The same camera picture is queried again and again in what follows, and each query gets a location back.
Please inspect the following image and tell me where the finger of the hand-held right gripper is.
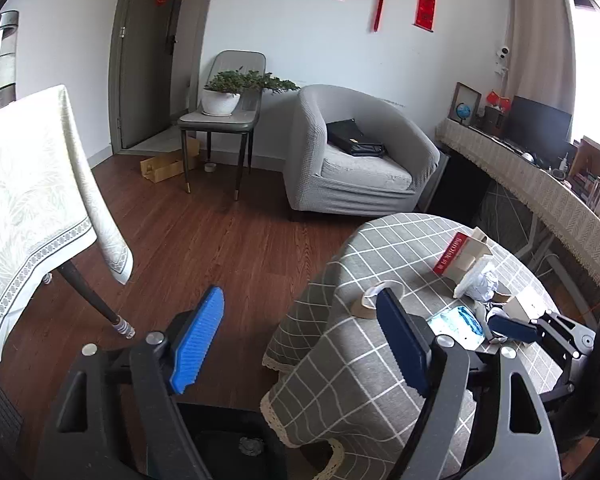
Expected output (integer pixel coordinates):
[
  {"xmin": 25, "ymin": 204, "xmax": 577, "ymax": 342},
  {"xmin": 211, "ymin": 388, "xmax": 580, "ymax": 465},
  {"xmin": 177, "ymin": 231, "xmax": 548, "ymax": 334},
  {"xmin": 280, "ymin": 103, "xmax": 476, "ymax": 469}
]
[{"xmin": 495, "ymin": 310, "xmax": 581, "ymax": 356}]

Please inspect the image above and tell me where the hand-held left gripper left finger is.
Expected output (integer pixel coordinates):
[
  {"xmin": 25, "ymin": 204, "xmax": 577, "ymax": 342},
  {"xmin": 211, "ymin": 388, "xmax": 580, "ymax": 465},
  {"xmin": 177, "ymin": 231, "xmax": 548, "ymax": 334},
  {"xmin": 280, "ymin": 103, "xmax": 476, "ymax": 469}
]
[{"xmin": 39, "ymin": 286, "xmax": 226, "ymax": 480}]

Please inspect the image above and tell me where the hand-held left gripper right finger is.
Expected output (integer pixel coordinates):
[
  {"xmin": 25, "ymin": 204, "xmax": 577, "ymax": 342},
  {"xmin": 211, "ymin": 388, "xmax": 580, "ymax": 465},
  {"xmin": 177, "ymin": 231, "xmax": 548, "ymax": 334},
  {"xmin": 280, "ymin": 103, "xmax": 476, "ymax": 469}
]
[{"xmin": 376, "ymin": 287, "xmax": 563, "ymax": 480}]

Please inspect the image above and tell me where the teal chair seat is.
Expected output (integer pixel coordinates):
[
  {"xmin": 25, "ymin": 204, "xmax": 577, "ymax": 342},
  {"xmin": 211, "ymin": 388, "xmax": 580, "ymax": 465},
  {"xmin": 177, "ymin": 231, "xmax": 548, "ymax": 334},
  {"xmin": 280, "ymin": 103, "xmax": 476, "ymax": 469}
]
[{"xmin": 177, "ymin": 402, "xmax": 281, "ymax": 480}]

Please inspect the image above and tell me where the small cardboard box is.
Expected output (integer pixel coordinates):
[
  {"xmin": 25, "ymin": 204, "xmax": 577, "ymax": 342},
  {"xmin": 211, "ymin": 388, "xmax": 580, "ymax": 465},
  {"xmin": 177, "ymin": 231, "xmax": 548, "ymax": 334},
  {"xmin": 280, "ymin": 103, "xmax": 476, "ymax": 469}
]
[{"xmin": 500, "ymin": 295, "xmax": 548, "ymax": 346}]

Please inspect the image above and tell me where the blue and white packet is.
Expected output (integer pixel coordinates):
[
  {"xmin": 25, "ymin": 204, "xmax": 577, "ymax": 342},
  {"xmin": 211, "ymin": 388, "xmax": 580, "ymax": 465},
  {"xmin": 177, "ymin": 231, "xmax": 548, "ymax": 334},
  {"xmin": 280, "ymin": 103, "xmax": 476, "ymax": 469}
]
[{"xmin": 426, "ymin": 305, "xmax": 486, "ymax": 352}]

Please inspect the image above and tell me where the crumpled white tissue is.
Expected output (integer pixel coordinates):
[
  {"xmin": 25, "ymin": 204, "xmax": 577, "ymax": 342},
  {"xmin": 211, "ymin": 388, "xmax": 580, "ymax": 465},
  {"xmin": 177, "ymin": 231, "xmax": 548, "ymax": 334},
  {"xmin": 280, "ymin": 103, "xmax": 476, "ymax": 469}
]
[{"xmin": 452, "ymin": 255, "xmax": 501, "ymax": 303}]

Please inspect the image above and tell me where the brown tape roll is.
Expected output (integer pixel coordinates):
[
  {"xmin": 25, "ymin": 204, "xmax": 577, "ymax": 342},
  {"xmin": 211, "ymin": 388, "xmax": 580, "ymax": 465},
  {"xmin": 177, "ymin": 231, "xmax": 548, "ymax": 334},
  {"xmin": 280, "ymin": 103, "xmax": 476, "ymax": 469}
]
[{"xmin": 349, "ymin": 282, "xmax": 406, "ymax": 320}]

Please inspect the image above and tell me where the striped table leg sock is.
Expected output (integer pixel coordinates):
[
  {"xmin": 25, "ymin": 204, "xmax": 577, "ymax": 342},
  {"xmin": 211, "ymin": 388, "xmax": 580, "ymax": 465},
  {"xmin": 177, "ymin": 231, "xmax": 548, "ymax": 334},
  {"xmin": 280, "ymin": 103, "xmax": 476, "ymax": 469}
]
[{"xmin": 111, "ymin": 316, "xmax": 136, "ymax": 342}]

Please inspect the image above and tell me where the red and white carton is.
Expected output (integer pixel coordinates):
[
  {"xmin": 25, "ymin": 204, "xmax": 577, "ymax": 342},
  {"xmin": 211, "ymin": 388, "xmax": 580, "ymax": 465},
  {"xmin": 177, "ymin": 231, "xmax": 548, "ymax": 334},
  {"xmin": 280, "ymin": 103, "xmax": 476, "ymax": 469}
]
[{"xmin": 432, "ymin": 226, "xmax": 493, "ymax": 281}]

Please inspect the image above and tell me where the black tapered table leg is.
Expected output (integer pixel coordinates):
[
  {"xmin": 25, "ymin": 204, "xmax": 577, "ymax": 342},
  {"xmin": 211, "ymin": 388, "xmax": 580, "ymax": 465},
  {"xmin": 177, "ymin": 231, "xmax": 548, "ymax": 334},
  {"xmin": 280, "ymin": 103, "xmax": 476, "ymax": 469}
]
[{"xmin": 55, "ymin": 260, "xmax": 136, "ymax": 342}]

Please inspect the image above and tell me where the beige fringed desk cloth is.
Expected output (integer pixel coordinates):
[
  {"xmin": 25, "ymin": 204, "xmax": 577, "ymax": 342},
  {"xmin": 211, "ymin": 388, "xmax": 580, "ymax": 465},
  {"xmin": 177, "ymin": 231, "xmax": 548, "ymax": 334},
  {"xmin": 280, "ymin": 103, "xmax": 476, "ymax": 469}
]
[{"xmin": 435, "ymin": 119, "xmax": 600, "ymax": 291}]

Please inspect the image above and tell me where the black cabinet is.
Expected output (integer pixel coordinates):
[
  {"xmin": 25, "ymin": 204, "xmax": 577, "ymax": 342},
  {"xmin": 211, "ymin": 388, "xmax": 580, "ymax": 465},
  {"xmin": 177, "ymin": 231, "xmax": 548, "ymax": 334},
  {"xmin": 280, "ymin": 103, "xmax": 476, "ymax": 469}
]
[{"xmin": 420, "ymin": 145, "xmax": 496, "ymax": 216}]

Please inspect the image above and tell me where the cardboard book box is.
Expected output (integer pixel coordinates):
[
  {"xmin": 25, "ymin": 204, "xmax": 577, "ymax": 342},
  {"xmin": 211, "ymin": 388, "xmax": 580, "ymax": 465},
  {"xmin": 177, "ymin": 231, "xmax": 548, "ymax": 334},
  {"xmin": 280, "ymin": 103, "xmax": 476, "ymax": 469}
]
[{"xmin": 567, "ymin": 136, "xmax": 600, "ymax": 216}]

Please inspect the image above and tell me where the flat cardboard box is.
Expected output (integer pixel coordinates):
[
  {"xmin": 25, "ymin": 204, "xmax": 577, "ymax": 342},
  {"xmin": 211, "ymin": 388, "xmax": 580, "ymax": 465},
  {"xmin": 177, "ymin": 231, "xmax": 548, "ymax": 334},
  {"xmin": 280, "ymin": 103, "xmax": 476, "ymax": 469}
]
[{"xmin": 140, "ymin": 137, "xmax": 201, "ymax": 183}]

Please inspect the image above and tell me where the grey armchair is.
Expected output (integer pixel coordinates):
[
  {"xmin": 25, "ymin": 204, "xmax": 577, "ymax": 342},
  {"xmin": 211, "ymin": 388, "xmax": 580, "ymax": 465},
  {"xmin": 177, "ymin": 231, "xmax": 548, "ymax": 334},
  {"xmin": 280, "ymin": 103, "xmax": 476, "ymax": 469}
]
[{"xmin": 283, "ymin": 85, "xmax": 441, "ymax": 221}]

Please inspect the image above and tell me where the black monitor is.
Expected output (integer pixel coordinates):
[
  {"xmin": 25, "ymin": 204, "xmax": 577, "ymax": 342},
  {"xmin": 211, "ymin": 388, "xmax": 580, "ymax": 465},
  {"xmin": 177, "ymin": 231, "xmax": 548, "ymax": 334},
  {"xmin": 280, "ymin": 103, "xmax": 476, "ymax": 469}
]
[{"xmin": 507, "ymin": 95, "xmax": 573, "ymax": 153}]

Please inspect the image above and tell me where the brown desk box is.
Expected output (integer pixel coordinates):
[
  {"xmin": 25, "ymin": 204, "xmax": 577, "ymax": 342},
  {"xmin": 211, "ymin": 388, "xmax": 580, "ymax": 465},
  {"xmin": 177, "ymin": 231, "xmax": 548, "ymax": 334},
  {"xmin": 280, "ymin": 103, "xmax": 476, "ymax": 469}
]
[{"xmin": 482, "ymin": 106, "xmax": 508, "ymax": 133}]

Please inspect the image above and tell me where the black handbag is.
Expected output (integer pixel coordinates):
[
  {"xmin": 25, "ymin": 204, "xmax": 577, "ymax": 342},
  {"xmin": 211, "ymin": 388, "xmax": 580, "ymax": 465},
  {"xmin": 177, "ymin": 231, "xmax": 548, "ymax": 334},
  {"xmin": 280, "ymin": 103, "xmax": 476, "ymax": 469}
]
[{"xmin": 326, "ymin": 119, "xmax": 387, "ymax": 157}]

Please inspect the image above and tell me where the grey dining chair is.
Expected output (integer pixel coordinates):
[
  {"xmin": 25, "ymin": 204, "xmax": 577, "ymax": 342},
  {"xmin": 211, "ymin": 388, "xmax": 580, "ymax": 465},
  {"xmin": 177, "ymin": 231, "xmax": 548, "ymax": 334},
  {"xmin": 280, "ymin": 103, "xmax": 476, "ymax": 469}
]
[{"xmin": 177, "ymin": 50, "xmax": 267, "ymax": 201}]

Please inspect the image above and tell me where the potted plant in white pot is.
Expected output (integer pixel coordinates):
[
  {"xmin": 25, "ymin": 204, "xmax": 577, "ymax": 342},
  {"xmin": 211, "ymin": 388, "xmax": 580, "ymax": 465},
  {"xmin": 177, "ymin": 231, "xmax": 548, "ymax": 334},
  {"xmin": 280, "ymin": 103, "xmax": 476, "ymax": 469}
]
[{"xmin": 201, "ymin": 67, "xmax": 301, "ymax": 117}]

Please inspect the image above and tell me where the grey door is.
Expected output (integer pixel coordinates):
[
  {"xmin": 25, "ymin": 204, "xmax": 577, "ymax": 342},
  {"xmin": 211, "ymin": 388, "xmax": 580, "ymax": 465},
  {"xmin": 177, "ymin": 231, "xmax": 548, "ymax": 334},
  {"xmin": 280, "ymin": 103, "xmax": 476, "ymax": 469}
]
[{"xmin": 111, "ymin": 0, "xmax": 191, "ymax": 150}]

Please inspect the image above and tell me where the beige curtain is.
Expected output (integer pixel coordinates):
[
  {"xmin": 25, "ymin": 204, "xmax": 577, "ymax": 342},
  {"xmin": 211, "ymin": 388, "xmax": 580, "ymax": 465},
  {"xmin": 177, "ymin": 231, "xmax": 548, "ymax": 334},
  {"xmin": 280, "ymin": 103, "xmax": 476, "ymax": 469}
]
[{"xmin": 500, "ymin": 0, "xmax": 578, "ymax": 113}]

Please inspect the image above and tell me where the white desk frame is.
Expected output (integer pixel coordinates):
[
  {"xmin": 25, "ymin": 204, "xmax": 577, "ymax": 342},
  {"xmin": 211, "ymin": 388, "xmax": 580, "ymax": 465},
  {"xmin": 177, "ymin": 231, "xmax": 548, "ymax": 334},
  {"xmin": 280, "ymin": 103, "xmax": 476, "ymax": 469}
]
[{"xmin": 522, "ymin": 210, "xmax": 561, "ymax": 271}]

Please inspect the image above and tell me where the wooden picture frame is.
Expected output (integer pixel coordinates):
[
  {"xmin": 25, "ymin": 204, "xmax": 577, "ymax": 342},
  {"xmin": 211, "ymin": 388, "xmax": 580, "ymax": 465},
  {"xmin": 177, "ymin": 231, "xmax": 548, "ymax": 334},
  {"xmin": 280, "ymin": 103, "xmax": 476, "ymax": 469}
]
[{"xmin": 450, "ymin": 82, "xmax": 482, "ymax": 126}]

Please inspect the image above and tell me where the red wall scroll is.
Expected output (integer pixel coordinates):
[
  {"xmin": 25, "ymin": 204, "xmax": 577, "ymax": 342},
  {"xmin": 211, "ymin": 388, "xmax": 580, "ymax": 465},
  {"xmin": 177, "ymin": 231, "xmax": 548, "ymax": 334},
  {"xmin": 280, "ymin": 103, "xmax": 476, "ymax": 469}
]
[{"xmin": 413, "ymin": 0, "xmax": 438, "ymax": 31}]

